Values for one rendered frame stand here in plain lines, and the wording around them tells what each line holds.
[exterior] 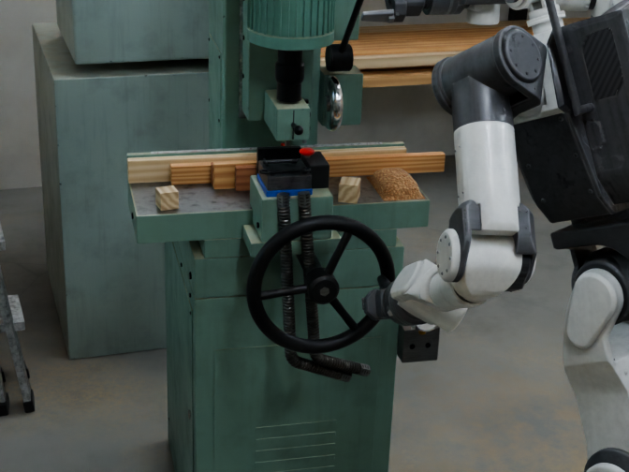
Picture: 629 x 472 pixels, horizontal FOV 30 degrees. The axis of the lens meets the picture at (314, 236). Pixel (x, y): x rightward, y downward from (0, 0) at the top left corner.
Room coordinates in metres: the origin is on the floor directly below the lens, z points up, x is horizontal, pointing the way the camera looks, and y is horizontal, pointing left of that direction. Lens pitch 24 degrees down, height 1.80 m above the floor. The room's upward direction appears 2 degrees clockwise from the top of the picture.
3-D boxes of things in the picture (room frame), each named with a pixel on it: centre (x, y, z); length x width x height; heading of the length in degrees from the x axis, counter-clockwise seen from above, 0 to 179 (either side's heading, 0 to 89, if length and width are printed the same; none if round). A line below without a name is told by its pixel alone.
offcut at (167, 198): (2.15, 0.29, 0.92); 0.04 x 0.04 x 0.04; 24
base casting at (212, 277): (2.45, 0.09, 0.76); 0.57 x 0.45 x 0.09; 14
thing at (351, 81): (2.55, -0.04, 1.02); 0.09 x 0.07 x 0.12; 104
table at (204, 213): (2.22, 0.07, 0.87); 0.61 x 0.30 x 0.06; 104
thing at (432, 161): (2.35, 0.01, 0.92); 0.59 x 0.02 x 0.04; 104
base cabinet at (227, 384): (2.45, 0.09, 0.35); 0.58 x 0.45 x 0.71; 14
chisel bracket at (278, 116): (2.35, 0.07, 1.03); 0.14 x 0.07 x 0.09; 14
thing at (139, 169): (2.35, 0.10, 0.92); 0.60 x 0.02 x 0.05; 104
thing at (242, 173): (2.27, 0.08, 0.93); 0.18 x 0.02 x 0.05; 104
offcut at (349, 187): (2.23, -0.07, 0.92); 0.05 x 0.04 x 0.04; 171
